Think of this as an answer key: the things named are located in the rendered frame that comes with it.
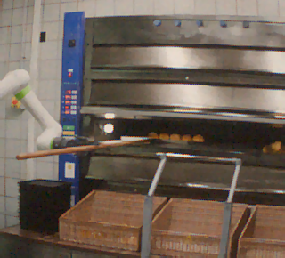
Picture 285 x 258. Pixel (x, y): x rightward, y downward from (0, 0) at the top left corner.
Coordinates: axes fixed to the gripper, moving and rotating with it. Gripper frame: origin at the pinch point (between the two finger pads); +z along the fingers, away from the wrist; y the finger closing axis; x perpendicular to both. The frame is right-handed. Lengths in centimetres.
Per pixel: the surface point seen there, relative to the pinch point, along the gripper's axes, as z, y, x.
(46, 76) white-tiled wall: -69, -45, -54
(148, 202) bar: 38.5, 27.7, 7.1
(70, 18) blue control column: -49, -90, -50
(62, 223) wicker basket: -24, 51, -6
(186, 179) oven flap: 42, 21, -52
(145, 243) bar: 39, 52, 7
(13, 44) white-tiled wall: -103, -73, -54
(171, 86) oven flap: 28, -40, -55
